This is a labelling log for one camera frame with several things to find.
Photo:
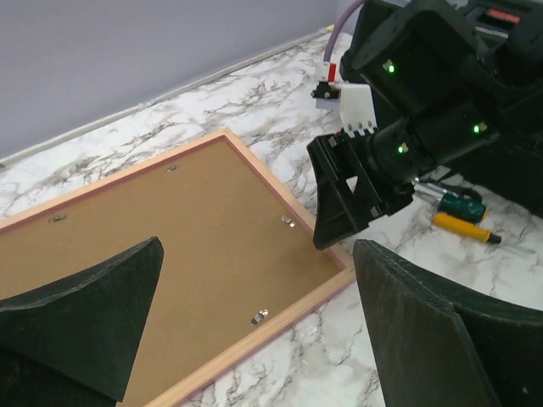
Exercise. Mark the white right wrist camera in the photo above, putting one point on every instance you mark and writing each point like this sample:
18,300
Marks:
353,102

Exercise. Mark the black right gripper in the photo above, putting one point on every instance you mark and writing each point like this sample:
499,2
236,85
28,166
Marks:
362,178

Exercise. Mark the black plastic toolbox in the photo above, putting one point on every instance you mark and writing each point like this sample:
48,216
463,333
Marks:
500,15

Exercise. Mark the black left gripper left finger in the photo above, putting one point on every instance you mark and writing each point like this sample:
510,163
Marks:
73,342

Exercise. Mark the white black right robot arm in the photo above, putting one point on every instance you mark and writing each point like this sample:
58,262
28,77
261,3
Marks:
422,85

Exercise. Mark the pink picture frame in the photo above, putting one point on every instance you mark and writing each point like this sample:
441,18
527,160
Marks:
239,263

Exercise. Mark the yellow handled screwdriver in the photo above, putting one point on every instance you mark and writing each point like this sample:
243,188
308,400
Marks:
467,229

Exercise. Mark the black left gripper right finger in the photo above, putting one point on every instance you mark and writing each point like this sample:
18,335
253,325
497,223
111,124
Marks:
439,343

